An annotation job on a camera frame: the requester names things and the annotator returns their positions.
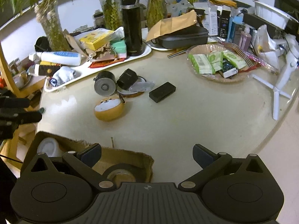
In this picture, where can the glass vase with stems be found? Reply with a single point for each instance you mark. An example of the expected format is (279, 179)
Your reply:
(47, 16)

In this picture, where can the black hexagonal box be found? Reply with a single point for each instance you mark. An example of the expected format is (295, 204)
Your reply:
(127, 79)

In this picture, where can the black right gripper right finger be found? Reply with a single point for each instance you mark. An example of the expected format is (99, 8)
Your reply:
(212, 165)

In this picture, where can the black rectangular box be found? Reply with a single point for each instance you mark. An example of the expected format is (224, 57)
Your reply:
(163, 91)

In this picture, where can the black thermos bottle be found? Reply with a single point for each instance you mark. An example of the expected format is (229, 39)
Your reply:
(132, 26)

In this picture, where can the black tape roll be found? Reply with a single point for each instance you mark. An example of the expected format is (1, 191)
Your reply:
(120, 173)

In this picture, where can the green sponge block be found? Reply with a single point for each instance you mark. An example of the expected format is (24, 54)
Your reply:
(119, 47)

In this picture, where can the light blue rolled socks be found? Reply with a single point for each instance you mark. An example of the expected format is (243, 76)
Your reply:
(63, 75)

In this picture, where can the round wooden coaster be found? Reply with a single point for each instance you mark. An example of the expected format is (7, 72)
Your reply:
(131, 94)

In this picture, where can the red flat packet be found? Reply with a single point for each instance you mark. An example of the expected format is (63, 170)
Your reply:
(100, 64)

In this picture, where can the black yellow small box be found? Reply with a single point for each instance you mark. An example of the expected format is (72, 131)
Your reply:
(46, 68)

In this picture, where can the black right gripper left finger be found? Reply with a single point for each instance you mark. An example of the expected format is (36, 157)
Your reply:
(82, 163)

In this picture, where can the brown cardboard box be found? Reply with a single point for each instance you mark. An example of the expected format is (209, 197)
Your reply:
(109, 158)

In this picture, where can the white plastic tray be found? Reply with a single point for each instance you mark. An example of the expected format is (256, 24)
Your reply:
(83, 70)

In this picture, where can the black oval case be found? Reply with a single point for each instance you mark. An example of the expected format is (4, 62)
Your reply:
(185, 38)

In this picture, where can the woven basket tray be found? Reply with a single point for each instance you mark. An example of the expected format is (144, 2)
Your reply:
(224, 64)

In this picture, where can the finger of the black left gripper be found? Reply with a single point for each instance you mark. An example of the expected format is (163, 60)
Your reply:
(11, 118)
(7, 102)

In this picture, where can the orange shiba dog case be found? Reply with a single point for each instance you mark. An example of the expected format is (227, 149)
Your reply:
(109, 109)

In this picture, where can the clear plastic wrapper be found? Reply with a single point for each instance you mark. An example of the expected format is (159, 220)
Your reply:
(142, 86)

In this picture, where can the white blue tube bottle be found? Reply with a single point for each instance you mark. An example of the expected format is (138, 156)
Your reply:
(62, 57)

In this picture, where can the yellow cardboard box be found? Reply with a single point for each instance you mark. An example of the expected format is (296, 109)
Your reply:
(96, 39)

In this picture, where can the brown paper envelope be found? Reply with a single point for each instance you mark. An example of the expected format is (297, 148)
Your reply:
(173, 24)

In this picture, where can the black cylinder with grey cap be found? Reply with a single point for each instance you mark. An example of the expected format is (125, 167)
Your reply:
(104, 83)

